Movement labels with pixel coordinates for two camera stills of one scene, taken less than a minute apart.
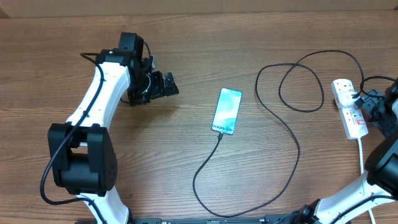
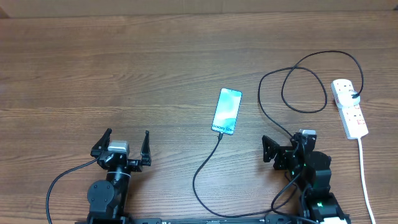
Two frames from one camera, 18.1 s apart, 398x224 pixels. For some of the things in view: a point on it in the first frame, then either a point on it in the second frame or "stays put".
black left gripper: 157,91 -> 135,165
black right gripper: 370,104 -> 283,154
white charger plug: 345,98 stays put
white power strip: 352,118 stays put
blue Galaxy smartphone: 227,111 stays put
